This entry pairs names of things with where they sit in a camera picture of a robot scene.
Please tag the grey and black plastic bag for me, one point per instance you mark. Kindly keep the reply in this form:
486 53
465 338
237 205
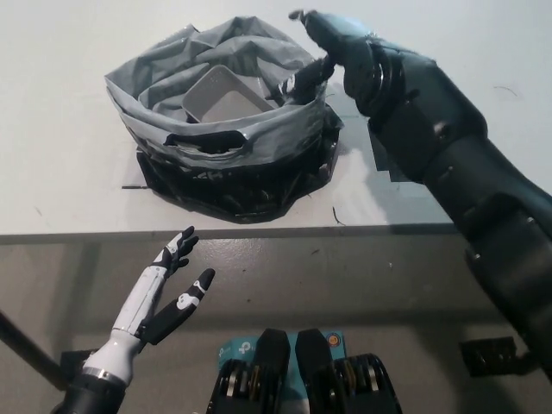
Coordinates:
259 133

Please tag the black tape patch on table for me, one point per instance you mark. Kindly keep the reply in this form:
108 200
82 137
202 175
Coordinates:
388 166

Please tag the black metal table leg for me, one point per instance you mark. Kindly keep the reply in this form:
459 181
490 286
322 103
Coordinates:
30 349

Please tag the dark right robot hand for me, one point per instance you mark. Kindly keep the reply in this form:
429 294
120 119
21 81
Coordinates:
349 47

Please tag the grey rectangular perforated plastic container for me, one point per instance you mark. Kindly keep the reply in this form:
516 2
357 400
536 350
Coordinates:
228 103

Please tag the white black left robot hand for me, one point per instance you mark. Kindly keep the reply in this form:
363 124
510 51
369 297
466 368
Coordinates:
140 302

